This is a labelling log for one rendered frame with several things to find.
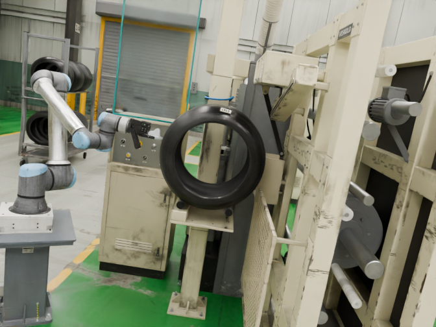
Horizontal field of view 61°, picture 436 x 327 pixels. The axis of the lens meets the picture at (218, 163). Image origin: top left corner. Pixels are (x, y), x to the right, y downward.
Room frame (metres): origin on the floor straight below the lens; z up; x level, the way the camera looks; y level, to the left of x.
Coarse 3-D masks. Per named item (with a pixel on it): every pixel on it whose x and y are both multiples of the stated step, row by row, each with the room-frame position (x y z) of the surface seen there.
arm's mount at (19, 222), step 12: (12, 204) 2.17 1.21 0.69; (48, 204) 2.27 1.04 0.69; (0, 216) 1.94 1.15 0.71; (12, 216) 1.97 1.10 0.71; (24, 216) 1.99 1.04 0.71; (36, 216) 2.02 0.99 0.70; (48, 216) 2.05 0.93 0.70; (0, 228) 1.96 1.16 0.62; (12, 228) 1.97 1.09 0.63; (24, 228) 1.99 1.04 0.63; (36, 228) 2.02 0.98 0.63; (48, 228) 2.07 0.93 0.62
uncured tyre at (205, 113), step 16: (192, 112) 2.02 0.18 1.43; (208, 112) 2.00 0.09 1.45; (224, 112) 2.01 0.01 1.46; (240, 112) 2.08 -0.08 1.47; (176, 128) 2.00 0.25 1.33; (240, 128) 1.99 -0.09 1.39; (256, 128) 2.06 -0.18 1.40; (176, 144) 1.99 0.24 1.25; (256, 144) 2.00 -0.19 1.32; (160, 160) 2.03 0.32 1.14; (176, 160) 2.28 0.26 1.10; (256, 160) 2.00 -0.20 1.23; (176, 176) 1.99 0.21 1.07; (192, 176) 2.28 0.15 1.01; (240, 176) 2.28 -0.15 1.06; (256, 176) 2.00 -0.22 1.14; (176, 192) 2.01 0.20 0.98; (192, 192) 1.99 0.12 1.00; (208, 192) 2.27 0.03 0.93; (224, 192) 2.26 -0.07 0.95; (240, 192) 2.00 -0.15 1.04; (208, 208) 2.03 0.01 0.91
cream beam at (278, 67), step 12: (264, 60) 1.80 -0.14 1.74; (276, 60) 1.79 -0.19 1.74; (288, 60) 1.79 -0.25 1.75; (300, 60) 1.79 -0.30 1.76; (312, 60) 1.79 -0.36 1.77; (264, 72) 1.79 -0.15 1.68; (276, 72) 1.79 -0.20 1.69; (288, 72) 1.78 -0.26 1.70; (264, 84) 2.14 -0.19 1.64; (276, 84) 1.79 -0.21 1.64; (288, 84) 1.79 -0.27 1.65
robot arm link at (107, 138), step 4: (100, 132) 2.08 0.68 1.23; (104, 132) 2.08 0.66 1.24; (108, 132) 2.08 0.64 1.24; (112, 132) 2.10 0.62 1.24; (100, 136) 2.05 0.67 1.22; (104, 136) 2.08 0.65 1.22; (108, 136) 2.08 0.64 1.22; (112, 136) 2.10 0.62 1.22; (104, 140) 2.06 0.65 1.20; (108, 140) 2.09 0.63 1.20; (112, 140) 2.11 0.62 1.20; (104, 144) 2.06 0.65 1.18; (108, 144) 2.09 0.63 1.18; (112, 144) 2.13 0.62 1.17; (100, 148) 2.06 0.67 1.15; (104, 148) 2.08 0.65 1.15; (108, 148) 2.10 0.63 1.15
